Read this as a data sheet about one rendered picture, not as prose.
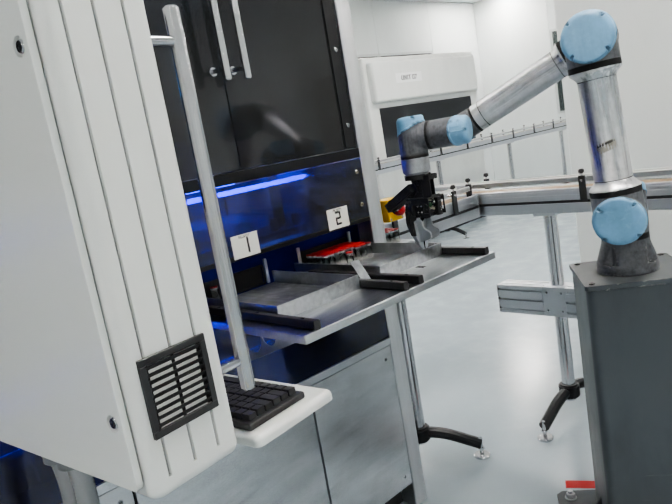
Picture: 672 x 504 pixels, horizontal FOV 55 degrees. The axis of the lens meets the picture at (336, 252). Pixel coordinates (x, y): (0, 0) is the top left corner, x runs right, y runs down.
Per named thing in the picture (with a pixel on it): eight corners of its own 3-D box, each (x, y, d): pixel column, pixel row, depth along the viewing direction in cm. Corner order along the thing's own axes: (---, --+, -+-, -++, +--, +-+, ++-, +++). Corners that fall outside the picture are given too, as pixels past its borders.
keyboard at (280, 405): (115, 401, 131) (113, 390, 130) (171, 374, 141) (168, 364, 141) (251, 432, 105) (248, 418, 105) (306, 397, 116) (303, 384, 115)
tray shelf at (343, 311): (182, 322, 162) (181, 315, 162) (368, 254, 209) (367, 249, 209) (306, 344, 128) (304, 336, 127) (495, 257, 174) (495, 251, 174)
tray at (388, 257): (296, 274, 188) (293, 263, 187) (356, 253, 205) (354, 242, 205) (381, 279, 163) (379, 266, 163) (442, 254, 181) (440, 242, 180)
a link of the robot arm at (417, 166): (395, 161, 172) (414, 157, 177) (397, 178, 173) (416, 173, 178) (417, 158, 166) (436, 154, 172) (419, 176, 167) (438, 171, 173)
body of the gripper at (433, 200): (429, 220, 168) (423, 174, 166) (404, 221, 174) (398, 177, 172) (447, 214, 173) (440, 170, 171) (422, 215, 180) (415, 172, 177)
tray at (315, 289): (197, 309, 165) (194, 296, 165) (275, 282, 183) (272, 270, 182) (279, 321, 141) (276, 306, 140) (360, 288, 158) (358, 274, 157)
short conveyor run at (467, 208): (369, 259, 211) (361, 212, 208) (336, 258, 222) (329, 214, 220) (484, 216, 257) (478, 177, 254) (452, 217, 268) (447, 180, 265)
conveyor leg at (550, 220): (554, 400, 258) (532, 213, 244) (564, 391, 264) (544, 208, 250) (575, 404, 251) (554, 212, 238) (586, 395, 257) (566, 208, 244)
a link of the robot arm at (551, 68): (605, 7, 160) (444, 118, 184) (602, 2, 151) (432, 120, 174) (629, 46, 160) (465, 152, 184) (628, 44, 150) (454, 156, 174)
